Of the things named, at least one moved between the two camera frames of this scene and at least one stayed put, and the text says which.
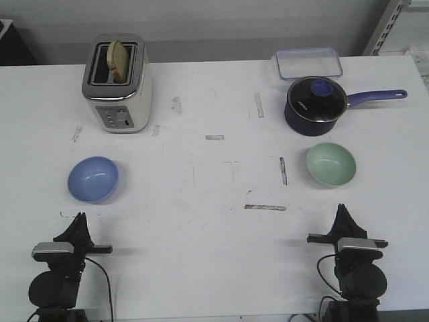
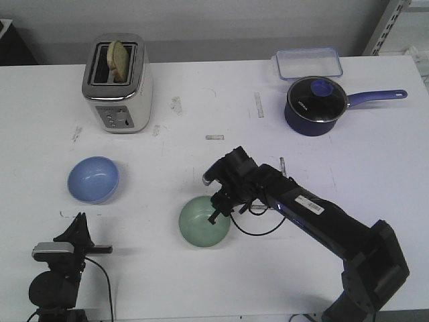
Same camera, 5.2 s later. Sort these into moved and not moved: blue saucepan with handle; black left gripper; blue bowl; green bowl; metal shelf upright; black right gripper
Moved: green bowl; black right gripper
Not moved: blue bowl; blue saucepan with handle; metal shelf upright; black left gripper
